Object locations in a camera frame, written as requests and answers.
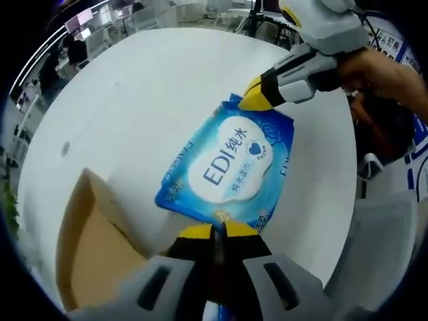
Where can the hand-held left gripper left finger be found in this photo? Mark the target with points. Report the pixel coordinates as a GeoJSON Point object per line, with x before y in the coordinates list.
{"type": "Point", "coordinates": [123, 301]}

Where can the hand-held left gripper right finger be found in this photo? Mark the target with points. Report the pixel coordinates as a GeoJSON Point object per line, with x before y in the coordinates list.
{"type": "Point", "coordinates": [250, 284]}

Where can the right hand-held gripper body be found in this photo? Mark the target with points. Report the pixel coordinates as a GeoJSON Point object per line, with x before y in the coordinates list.
{"type": "Point", "coordinates": [331, 30]}

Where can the brown cardboard shoe box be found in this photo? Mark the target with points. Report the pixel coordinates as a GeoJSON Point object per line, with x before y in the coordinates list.
{"type": "Point", "coordinates": [97, 240]}

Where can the blue soft wipes pack item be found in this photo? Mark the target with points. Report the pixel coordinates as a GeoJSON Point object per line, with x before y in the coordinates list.
{"type": "Point", "coordinates": [230, 160]}

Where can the person's right hand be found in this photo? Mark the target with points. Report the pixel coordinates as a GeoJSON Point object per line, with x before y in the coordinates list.
{"type": "Point", "coordinates": [374, 75]}

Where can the black tripod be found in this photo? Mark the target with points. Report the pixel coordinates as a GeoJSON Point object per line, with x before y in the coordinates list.
{"type": "Point", "coordinates": [257, 16]}

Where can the person's head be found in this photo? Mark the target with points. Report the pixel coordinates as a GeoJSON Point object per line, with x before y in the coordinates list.
{"type": "Point", "coordinates": [384, 133]}

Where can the grey mesh office chair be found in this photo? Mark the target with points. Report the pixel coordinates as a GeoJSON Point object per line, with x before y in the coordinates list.
{"type": "Point", "coordinates": [374, 254]}

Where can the pink lit monitor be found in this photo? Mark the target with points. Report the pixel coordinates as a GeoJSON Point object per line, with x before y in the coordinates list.
{"type": "Point", "coordinates": [78, 20]}

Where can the long curved ceiling light strip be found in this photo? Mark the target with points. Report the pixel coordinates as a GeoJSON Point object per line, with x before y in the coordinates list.
{"type": "Point", "coordinates": [33, 57]}

